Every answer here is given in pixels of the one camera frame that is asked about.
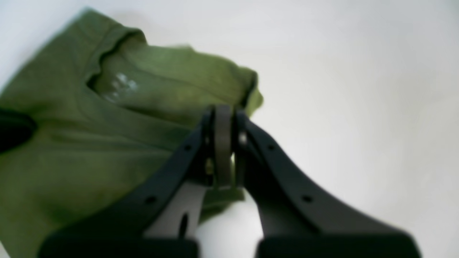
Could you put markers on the olive green T-shirt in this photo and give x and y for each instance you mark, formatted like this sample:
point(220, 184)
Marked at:
point(110, 110)

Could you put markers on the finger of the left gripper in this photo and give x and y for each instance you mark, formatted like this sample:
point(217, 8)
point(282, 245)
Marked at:
point(15, 129)

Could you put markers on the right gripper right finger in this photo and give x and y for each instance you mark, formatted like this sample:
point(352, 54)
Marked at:
point(299, 218)

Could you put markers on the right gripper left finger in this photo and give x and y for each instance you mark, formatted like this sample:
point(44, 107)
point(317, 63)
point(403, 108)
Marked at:
point(155, 220)

